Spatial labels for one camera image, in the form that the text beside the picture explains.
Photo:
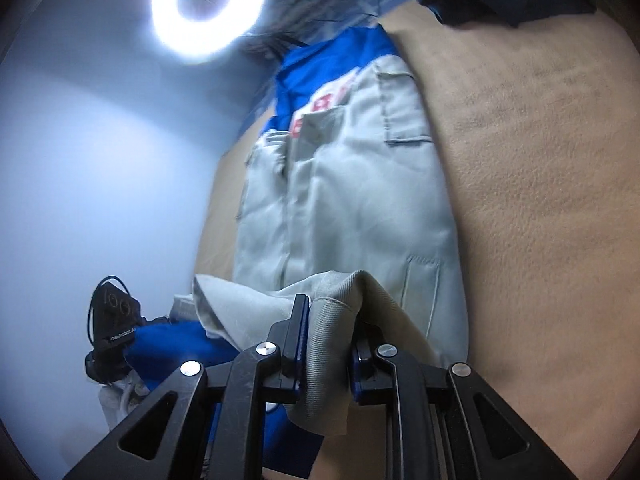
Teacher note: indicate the grey and blue work jacket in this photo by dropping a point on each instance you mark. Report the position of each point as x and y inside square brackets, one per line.
[344, 201]

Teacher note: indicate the white ring light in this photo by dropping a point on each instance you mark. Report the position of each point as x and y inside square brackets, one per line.
[195, 30]

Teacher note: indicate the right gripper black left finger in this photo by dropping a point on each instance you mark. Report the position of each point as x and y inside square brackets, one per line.
[288, 381]

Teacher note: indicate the tan bed blanket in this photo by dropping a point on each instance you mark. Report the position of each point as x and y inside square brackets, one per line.
[538, 127]

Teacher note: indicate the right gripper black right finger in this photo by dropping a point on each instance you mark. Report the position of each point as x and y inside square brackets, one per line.
[370, 382]

